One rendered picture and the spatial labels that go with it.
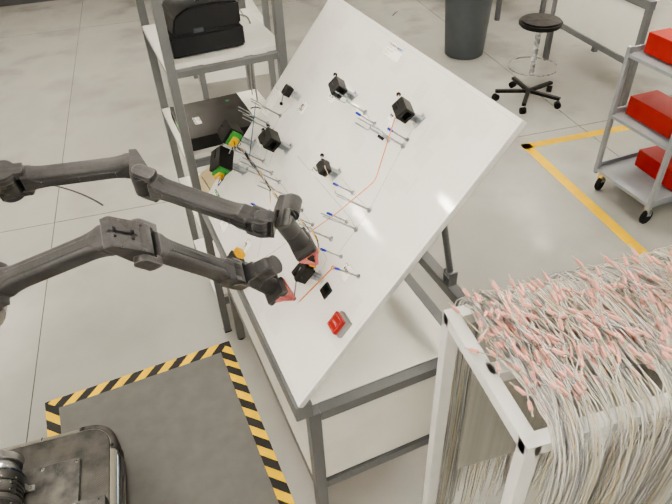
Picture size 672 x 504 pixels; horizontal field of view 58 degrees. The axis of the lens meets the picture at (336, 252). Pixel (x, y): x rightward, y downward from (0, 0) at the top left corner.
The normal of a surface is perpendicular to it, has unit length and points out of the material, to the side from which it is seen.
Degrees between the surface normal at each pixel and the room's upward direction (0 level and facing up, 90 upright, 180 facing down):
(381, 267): 50
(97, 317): 0
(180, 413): 0
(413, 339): 0
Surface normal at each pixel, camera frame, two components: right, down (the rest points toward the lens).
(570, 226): -0.04, -0.77
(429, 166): -0.72, -0.28
